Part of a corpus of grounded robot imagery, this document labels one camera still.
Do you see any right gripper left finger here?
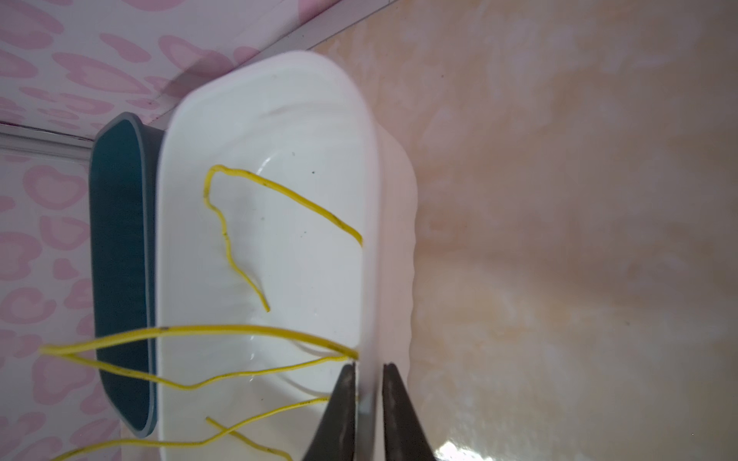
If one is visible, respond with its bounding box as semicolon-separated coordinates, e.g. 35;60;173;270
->
303;363;357;461

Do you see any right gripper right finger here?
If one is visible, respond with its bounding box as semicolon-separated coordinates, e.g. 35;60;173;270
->
382;363;435;461

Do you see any white plastic tray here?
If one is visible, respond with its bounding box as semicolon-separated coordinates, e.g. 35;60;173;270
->
156;52;418;460

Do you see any yellow cable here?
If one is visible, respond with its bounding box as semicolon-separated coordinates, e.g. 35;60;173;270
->
38;164;364;461

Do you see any dark teal plastic bin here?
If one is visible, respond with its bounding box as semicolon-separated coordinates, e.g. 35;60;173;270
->
88;113;165;438

